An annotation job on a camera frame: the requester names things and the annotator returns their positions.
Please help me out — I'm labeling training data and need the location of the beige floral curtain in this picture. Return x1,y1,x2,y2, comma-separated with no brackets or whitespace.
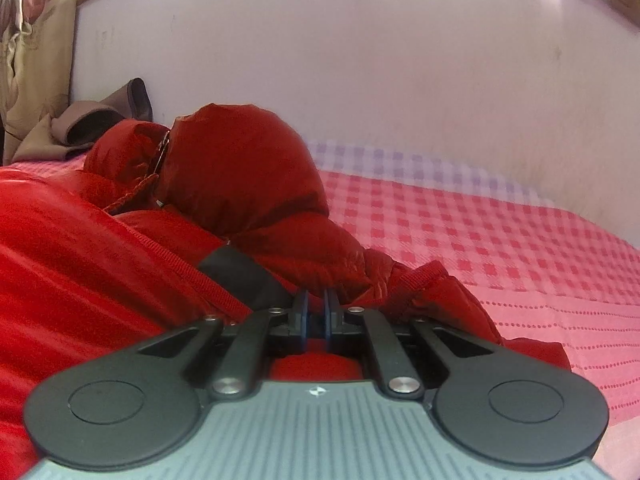
0,0,85,167

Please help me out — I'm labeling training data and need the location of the pink checked bed sheet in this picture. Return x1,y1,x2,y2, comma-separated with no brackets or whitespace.
0,139,640,480

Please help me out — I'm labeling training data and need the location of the red down jacket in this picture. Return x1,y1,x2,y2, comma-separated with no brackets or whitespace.
0,102,572,476

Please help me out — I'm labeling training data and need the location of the brown grey garment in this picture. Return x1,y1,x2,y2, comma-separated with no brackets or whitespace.
15,77,154,163

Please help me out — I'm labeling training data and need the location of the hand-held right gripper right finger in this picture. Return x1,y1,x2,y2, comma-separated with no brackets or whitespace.
322,288,503,402

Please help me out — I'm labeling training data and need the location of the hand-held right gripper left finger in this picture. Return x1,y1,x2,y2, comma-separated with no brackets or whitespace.
135,290,313,402

